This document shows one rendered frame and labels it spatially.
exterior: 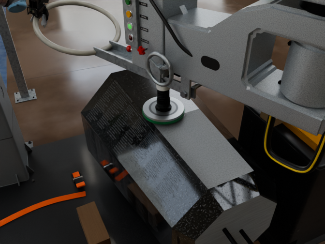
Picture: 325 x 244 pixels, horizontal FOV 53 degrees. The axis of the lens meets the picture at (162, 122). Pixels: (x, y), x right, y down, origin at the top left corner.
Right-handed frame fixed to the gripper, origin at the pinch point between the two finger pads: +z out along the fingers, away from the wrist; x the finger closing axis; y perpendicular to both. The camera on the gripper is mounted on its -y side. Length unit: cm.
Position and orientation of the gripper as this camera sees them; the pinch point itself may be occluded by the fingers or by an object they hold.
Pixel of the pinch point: (40, 23)
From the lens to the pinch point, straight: 213.1
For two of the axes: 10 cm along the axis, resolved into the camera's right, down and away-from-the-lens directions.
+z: -2.1, 6.2, 7.5
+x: 9.5, 3.2, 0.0
